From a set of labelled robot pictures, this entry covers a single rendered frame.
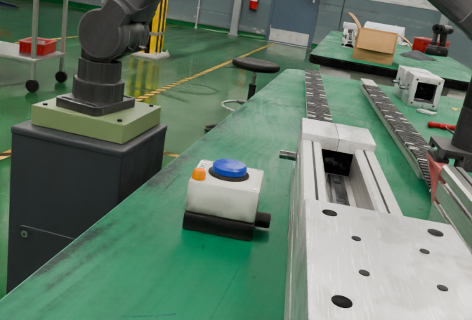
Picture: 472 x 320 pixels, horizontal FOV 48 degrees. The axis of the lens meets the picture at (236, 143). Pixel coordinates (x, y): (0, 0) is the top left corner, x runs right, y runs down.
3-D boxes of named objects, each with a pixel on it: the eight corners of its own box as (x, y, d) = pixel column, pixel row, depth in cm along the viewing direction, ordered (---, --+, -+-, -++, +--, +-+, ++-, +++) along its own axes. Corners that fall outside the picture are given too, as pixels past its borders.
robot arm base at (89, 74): (96, 95, 100) (52, 104, 89) (100, 52, 97) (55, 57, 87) (137, 106, 97) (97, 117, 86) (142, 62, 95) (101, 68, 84)
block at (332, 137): (275, 173, 83) (286, 114, 81) (355, 187, 82) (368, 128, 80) (272, 194, 75) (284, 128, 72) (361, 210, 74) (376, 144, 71)
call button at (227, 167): (213, 170, 64) (215, 154, 64) (246, 176, 64) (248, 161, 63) (208, 182, 60) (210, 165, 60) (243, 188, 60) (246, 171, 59)
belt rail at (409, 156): (359, 86, 184) (361, 78, 183) (370, 88, 184) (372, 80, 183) (418, 178, 92) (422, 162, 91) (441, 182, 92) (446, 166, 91)
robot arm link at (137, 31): (97, 63, 95) (80, 66, 90) (102, 4, 92) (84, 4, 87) (144, 74, 92) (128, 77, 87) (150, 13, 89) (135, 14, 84)
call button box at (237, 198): (194, 202, 68) (201, 156, 66) (270, 217, 67) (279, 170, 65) (181, 229, 60) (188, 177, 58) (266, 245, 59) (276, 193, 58)
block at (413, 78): (393, 98, 171) (400, 69, 168) (429, 104, 170) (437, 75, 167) (398, 104, 161) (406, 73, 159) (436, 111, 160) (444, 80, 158)
